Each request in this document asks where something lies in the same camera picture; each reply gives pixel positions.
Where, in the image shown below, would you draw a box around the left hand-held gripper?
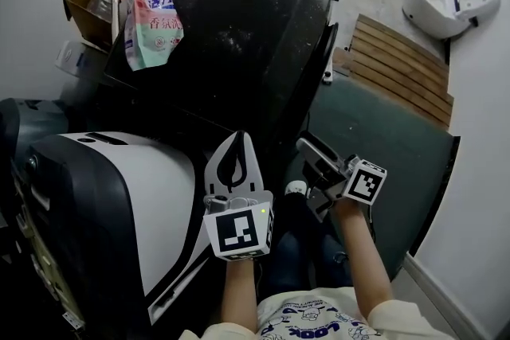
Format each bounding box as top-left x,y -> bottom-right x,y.
202,130 -> 277,263

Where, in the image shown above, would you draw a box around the wooden slatted floor mat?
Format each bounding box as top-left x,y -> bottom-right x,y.
332,14 -> 455,131

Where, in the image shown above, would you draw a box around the pink and green detergent pouch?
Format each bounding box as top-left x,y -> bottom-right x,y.
124,0 -> 185,72

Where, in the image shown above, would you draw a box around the grey rounded appliance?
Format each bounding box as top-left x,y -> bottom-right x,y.
0,97 -> 73,156

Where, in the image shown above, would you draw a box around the person's blue jeans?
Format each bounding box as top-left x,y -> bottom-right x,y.
258,190 -> 359,299

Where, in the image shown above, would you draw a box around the person's cream printed shirt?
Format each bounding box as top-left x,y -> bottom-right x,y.
178,286 -> 455,340

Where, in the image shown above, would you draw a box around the white rod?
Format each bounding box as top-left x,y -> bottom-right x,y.
110,0 -> 121,45

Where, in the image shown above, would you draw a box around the black front-load washing machine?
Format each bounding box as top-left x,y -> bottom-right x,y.
102,0 -> 344,180

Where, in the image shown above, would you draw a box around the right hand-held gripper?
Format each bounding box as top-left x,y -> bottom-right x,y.
296,137 -> 388,223

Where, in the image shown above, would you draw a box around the white toilet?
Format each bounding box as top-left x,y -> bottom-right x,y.
402,0 -> 501,40

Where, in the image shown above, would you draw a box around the person's right forearm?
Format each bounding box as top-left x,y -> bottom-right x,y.
332,198 -> 395,315

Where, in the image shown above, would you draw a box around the white and black appliance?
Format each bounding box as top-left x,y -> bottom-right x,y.
11,131 -> 240,335

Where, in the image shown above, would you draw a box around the person's left white shoe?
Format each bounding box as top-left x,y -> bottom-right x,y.
284,179 -> 310,197

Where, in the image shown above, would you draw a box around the dark green floor mat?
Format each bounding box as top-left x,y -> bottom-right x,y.
284,75 -> 461,279

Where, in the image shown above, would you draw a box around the white plastic box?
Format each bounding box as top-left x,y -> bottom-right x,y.
54,40 -> 87,75

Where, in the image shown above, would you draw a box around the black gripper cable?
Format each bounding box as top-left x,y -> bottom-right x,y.
365,202 -> 378,238

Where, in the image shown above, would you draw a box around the person's left forearm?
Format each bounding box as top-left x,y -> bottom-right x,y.
221,256 -> 261,331

